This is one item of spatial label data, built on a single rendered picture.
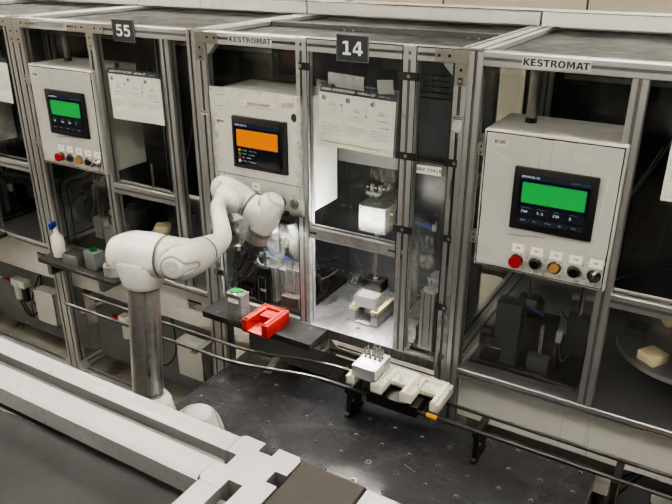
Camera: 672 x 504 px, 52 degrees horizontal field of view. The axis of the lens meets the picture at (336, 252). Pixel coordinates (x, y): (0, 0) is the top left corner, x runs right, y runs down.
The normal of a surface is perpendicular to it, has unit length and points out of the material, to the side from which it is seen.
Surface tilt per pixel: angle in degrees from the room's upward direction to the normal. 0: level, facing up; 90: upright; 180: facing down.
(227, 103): 90
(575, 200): 90
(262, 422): 0
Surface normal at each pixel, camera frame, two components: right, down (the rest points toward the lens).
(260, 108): -0.51, 0.35
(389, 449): 0.00, -0.91
